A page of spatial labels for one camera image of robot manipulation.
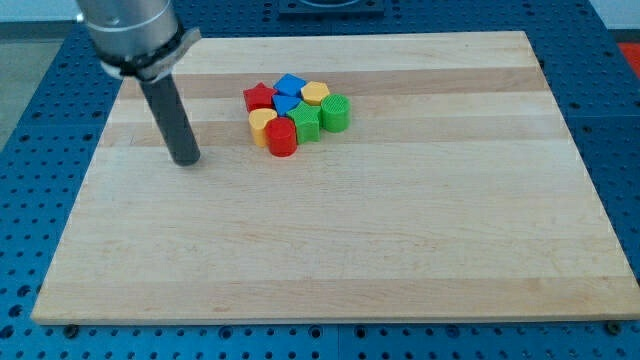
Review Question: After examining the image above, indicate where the blue cube block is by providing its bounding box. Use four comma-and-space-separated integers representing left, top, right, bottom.
274, 73, 307, 97

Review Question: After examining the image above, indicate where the green star block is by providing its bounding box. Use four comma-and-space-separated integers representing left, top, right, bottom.
286, 101, 321, 144

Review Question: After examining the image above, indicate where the red star block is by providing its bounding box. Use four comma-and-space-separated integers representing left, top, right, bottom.
243, 82, 277, 112

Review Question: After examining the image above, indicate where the yellow hexagon block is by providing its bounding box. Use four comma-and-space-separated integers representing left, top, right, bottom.
301, 81, 330, 106

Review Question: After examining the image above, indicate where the red cylinder block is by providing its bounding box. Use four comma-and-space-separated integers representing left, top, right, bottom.
265, 117, 297, 157

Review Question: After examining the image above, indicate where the blue triangle block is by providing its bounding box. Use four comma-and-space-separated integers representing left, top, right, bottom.
272, 95, 301, 117

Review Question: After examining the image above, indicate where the light wooden board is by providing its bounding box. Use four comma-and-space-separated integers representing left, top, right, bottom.
32, 31, 639, 326

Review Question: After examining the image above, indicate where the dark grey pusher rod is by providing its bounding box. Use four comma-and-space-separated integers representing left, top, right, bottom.
140, 75, 201, 166

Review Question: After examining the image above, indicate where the green cylinder block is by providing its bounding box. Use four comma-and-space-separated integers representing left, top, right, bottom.
321, 94, 351, 133

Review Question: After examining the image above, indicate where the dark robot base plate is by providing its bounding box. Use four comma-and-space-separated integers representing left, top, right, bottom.
277, 0, 385, 17

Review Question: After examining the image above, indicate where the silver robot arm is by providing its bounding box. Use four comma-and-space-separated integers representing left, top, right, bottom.
77, 0, 201, 166

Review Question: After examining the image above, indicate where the yellow heart block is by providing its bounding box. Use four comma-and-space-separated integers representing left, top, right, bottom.
248, 108, 277, 147

